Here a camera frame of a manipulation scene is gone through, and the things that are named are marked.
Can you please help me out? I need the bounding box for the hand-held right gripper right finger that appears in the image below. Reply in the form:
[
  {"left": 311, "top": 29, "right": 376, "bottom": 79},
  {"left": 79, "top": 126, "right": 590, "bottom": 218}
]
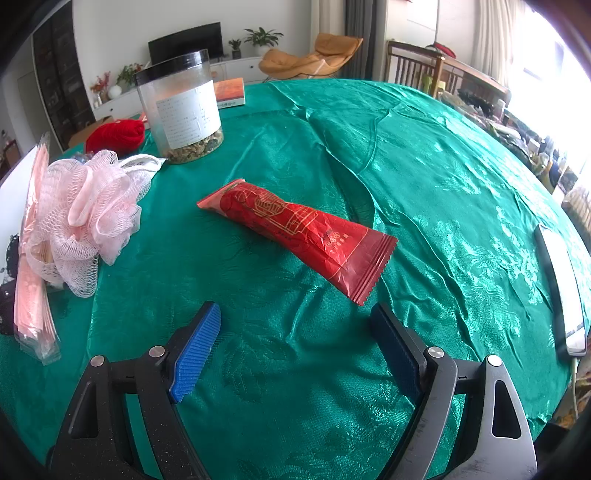
[{"left": 369, "top": 302, "right": 539, "bottom": 480}]

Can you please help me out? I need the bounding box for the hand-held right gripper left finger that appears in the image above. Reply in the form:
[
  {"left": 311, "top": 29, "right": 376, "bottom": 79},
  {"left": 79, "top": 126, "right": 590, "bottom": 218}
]
[{"left": 46, "top": 301, "right": 222, "bottom": 480}]

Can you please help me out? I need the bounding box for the red foil packet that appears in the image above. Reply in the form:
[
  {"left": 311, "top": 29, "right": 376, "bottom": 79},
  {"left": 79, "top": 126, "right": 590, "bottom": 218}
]
[{"left": 197, "top": 178, "right": 399, "bottom": 306}]

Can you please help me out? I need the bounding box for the clear packet of pink sticks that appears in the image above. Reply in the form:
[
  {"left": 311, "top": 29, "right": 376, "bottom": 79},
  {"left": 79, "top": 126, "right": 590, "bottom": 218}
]
[{"left": 13, "top": 131, "right": 62, "bottom": 366}]

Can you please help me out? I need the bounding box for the white tablet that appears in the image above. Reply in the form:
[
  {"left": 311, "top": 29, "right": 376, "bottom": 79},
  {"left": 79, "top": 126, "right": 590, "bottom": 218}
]
[{"left": 533, "top": 224, "right": 589, "bottom": 358}]

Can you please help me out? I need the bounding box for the pink mesh bath loofah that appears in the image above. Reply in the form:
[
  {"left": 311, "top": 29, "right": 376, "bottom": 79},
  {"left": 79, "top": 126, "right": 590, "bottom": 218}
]
[{"left": 25, "top": 149, "right": 167, "bottom": 298}]

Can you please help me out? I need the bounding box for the dark object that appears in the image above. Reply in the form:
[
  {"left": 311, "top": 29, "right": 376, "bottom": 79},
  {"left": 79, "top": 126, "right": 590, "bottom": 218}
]
[{"left": 0, "top": 233, "right": 21, "bottom": 335}]

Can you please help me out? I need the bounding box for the green satin tablecloth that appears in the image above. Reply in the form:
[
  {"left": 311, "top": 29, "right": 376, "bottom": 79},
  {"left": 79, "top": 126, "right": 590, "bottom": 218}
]
[{"left": 0, "top": 78, "right": 583, "bottom": 480}]

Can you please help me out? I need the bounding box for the red knitted item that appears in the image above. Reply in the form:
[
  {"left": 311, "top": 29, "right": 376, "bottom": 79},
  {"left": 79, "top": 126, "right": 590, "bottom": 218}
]
[{"left": 85, "top": 119, "right": 146, "bottom": 155}]

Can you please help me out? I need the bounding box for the clear plastic jar black lid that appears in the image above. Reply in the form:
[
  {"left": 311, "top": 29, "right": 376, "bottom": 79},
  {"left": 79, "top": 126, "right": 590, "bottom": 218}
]
[{"left": 134, "top": 50, "right": 225, "bottom": 165}]

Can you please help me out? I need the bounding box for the white box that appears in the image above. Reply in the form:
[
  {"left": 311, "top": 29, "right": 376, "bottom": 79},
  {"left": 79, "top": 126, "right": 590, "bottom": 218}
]
[{"left": 0, "top": 145, "right": 40, "bottom": 241}]

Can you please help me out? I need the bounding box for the pile of assorted clutter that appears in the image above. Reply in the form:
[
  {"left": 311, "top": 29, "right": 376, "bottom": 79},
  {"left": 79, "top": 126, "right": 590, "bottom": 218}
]
[{"left": 434, "top": 78, "right": 591, "bottom": 195}]

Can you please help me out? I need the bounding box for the orange book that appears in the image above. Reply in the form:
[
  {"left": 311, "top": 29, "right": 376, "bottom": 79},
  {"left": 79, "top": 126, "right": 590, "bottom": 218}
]
[{"left": 213, "top": 78, "right": 246, "bottom": 110}]

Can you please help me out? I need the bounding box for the red flower bouquet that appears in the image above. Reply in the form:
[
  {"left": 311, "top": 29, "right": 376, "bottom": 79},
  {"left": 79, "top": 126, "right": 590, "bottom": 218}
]
[{"left": 90, "top": 71, "right": 112, "bottom": 104}]

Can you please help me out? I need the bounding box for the green leafy houseplant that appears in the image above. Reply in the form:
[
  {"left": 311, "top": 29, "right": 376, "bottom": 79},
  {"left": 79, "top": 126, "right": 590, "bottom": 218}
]
[{"left": 115, "top": 63, "right": 144, "bottom": 88}]

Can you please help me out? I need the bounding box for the wooden slatted chair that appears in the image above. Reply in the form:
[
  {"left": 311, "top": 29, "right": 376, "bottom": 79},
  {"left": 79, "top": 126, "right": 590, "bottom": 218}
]
[{"left": 385, "top": 40, "right": 511, "bottom": 109}]

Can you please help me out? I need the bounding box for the orange lounge chair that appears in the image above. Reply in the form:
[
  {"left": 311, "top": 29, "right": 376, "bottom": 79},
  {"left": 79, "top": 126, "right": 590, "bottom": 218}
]
[{"left": 259, "top": 33, "right": 365, "bottom": 84}]

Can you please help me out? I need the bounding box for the dark bookshelf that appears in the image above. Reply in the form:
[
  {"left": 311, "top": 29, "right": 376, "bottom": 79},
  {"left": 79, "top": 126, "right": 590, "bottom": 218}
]
[{"left": 32, "top": 14, "right": 98, "bottom": 153}]

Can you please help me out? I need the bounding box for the black television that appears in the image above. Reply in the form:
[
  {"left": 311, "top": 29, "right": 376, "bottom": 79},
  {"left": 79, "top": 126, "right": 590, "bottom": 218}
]
[{"left": 148, "top": 21, "right": 225, "bottom": 65}]

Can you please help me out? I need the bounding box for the large potted plant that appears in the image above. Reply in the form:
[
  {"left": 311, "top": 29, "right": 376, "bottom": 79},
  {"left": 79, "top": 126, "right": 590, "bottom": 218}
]
[{"left": 244, "top": 27, "right": 283, "bottom": 57}]

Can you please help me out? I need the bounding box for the grey curtain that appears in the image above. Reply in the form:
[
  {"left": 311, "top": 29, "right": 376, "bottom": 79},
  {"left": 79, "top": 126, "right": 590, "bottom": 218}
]
[{"left": 344, "top": 0, "right": 386, "bottom": 81}]

